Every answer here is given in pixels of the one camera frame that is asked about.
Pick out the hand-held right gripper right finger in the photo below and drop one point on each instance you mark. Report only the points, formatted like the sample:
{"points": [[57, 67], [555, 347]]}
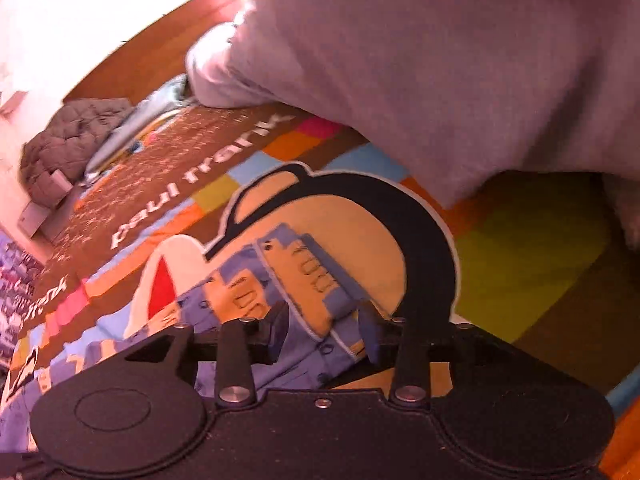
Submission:
{"points": [[372, 337]]}

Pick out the white nightstand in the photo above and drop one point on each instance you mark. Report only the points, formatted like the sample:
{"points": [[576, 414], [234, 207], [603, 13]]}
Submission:
{"points": [[45, 210]]}

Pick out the light blue pillow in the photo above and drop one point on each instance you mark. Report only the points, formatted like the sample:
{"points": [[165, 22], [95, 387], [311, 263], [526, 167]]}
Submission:
{"points": [[130, 130]]}

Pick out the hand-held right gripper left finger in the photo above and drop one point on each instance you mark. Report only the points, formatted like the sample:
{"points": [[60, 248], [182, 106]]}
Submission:
{"points": [[275, 332]]}

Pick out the colourful printed blanket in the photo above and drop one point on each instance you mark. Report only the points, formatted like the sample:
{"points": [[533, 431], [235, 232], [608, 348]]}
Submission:
{"points": [[350, 240]]}

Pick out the grey blanket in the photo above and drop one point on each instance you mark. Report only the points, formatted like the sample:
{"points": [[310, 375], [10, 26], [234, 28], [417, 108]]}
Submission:
{"points": [[425, 60]]}

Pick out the wooden headboard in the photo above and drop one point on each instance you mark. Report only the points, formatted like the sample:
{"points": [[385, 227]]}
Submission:
{"points": [[150, 45]]}

